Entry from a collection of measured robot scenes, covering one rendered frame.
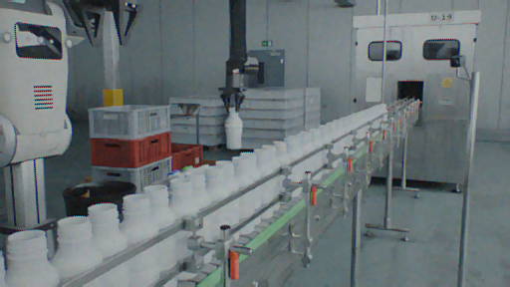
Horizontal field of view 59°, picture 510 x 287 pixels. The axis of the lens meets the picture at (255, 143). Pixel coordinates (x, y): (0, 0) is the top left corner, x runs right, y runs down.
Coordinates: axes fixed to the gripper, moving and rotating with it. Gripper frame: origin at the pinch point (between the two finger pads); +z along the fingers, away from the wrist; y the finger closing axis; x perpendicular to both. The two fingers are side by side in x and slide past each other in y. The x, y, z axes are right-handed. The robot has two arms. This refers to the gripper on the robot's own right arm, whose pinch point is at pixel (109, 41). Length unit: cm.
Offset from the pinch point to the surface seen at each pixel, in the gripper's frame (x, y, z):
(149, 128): 231, -159, 44
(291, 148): 54, 17, 26
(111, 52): 798, -674, -59
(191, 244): -6.4, 20.2, 32.3
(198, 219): -5.7, 21.0, 28.3
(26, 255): -32.8, 16.0, 25.1
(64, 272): -28.5, 16.6, 28.6
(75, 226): -26.9, 16.9, 23.6
